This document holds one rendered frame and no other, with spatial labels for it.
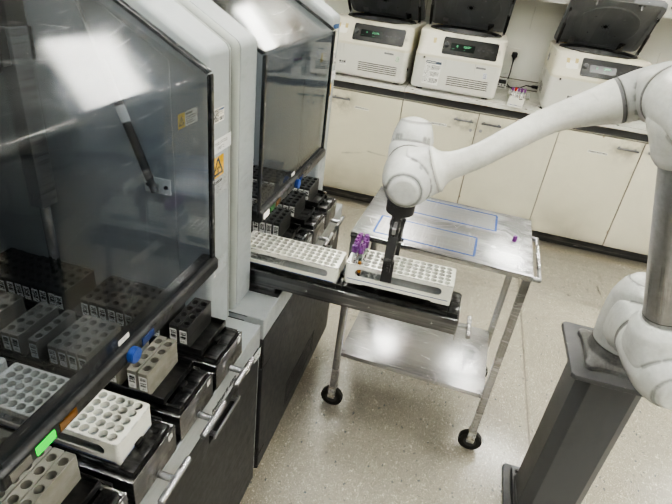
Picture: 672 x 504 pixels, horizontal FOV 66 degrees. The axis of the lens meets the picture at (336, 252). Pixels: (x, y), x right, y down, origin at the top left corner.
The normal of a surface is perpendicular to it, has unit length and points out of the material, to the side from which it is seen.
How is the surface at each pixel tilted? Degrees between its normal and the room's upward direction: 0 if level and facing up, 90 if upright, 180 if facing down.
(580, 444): 90
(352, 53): 90
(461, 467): 0
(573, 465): 90
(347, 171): 90
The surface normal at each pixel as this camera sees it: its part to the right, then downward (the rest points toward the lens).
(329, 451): 0.11, -0.86
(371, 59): -0.30, 0.45
